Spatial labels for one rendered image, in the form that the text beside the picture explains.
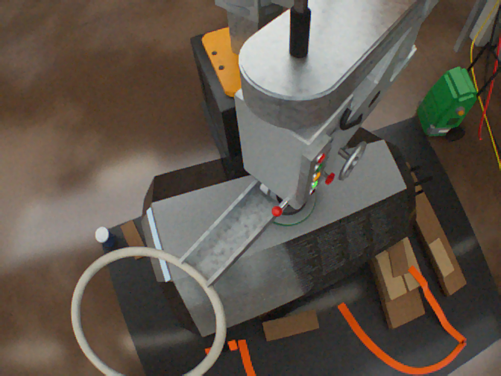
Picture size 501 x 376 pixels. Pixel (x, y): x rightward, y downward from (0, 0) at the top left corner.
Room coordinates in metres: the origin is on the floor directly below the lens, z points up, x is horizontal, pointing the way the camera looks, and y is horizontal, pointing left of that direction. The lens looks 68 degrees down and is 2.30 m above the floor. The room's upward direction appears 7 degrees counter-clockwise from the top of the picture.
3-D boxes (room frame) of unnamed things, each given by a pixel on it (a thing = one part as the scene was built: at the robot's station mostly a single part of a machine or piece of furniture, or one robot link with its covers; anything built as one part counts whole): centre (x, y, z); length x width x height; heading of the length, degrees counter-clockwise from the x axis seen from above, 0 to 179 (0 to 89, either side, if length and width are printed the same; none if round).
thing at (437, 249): (0.27, -1.16, 0.10); 0.25 x 0.10 x 0.01; 18
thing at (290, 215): (0.53, -0.13, 0.88); 0.21 x 0.21 x 0.01
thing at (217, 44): (1.39, -0.12, 0.76); 0.49 x 0.49 x 0.05; 15
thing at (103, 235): (0.69, 0.95, 0.08); 0.10 x 0.10 x 0.13
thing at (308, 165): (0.40, -0.16, 1.38); 0.08 x 0.03 x 0.28; 132
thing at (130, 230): (0.68, 0.76, 0.02); 0.25 x 0.10 x 0.01; 24
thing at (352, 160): (0.52, -0.30, 1.20); 0.15 x 0.10 x 0.15; 132
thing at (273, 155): (0.58, -0.19, 1.33); 0.36 x 0.22 x 0.45; 132
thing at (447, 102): (1.30, -1.49, 0.43); 0.35 x 0.35 x 0.87; 0
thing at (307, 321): (0.05, -0.13, 0.07); 0.30 x 0.12 x 0.12; 97
